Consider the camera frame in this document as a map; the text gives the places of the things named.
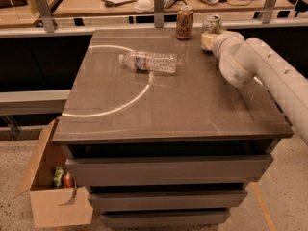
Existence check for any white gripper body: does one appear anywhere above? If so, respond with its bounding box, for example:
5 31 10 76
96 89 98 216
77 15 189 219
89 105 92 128
212 31 244 60

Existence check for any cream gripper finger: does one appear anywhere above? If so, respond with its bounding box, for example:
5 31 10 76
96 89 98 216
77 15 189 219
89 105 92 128
201 33 216 51

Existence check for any silver green 7up can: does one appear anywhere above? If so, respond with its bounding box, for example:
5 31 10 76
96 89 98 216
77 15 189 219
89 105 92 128
201 14 221 37

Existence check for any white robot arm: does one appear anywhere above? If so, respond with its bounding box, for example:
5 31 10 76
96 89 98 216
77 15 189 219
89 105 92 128
201 31 308 144

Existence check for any orange soda can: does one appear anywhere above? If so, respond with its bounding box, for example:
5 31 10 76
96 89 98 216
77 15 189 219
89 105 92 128
176 5 193 40

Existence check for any red can in box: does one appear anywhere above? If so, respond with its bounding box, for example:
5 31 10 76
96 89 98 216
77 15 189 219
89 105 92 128
63 173 74 188

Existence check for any clear plastic water bottle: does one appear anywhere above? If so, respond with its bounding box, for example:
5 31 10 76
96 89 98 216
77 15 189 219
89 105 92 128
118 51 177 74

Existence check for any white face mask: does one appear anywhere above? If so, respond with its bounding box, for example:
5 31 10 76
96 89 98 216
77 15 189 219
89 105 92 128
132 0 153 13

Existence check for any grey drawer cabinet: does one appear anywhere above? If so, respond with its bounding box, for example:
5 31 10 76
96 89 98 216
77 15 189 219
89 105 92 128
53 29 293 228

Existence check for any green snack bag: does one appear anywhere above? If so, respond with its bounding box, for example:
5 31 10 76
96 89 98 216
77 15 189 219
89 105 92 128
53 165 64 189

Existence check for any open cardboard box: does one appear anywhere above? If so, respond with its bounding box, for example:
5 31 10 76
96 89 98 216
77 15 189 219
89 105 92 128
14 119 93 228

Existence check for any middle metal bracket post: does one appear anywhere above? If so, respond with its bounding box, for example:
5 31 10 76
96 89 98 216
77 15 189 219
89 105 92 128
154 0 164 28

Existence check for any metal bracket post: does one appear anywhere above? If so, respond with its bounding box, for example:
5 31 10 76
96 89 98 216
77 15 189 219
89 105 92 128
259 0 277 24
154 0 164 28
35 0 56 33

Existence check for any right metal bracket post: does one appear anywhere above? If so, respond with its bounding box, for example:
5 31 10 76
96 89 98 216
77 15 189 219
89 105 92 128
259 0 277 24

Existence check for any left metal bracket post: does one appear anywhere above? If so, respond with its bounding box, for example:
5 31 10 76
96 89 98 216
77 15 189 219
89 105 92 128
35 0 56 33

